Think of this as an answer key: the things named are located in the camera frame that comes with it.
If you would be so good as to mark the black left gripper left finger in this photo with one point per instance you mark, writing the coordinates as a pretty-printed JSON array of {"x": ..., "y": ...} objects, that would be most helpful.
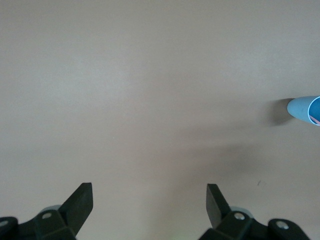
[{"x": 67, "y": 220}]

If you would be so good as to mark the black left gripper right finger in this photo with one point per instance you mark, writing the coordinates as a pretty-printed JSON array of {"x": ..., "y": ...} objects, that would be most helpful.
[{"x": 220, "y": 212}]

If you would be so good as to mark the pink chopstick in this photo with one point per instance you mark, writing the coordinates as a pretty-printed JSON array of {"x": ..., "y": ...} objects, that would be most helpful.
[{"x": 315, "y": 120}]

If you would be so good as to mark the blue cup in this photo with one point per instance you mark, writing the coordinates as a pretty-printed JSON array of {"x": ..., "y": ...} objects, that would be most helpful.
[{"x": 300, "y": 108}]

